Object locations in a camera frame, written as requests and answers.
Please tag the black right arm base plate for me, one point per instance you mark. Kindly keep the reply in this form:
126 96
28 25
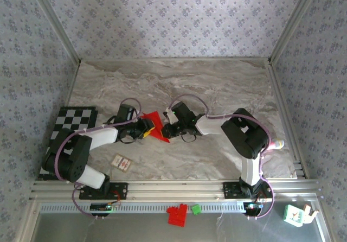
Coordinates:
230 190

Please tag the pink toy microphone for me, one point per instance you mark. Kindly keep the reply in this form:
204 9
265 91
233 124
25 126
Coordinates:
277 144

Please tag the aluminium frame post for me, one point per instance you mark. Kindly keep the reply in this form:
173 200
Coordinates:
55 22
292 22

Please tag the wooden toy piece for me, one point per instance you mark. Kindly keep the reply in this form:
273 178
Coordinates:
307 217

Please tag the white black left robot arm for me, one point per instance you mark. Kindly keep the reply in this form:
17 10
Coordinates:
93 178

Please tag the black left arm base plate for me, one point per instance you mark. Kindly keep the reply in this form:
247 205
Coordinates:
120 191

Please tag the small printed card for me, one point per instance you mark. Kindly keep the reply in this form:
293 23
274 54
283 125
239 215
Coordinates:
121 162

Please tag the green toy brick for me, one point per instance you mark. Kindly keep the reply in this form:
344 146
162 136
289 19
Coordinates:
196 209

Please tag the black white checkerboard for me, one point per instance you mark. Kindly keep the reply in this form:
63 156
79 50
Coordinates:
73 117

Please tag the aluminium front rail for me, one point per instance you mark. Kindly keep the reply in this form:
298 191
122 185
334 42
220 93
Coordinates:
176 189

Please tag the red toy brick block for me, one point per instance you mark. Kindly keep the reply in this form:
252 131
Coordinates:
177 217

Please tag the white green toy clock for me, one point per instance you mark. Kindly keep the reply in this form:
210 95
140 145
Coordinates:
292 216

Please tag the aluminium side rail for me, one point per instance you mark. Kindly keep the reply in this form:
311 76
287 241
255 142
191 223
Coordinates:
285 117
73 84

